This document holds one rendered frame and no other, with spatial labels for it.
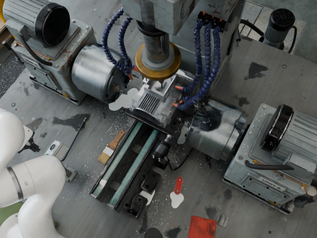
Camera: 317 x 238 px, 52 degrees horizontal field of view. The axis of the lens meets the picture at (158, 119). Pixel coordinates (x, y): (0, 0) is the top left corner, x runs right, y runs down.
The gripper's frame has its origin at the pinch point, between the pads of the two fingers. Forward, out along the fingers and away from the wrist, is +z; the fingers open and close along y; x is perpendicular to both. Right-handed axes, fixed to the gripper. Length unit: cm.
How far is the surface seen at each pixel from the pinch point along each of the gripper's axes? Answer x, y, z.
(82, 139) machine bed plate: 17.9, 18.5, 26.5
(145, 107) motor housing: -23.7, 38.9, 20.5
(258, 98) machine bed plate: -39, 84, 70
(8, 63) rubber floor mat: 173, 59, 8
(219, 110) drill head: -51, 50, 34
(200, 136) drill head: -47, 38, 36
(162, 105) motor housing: -27, 44, 25
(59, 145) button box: -3.5, 6.5, 7.0
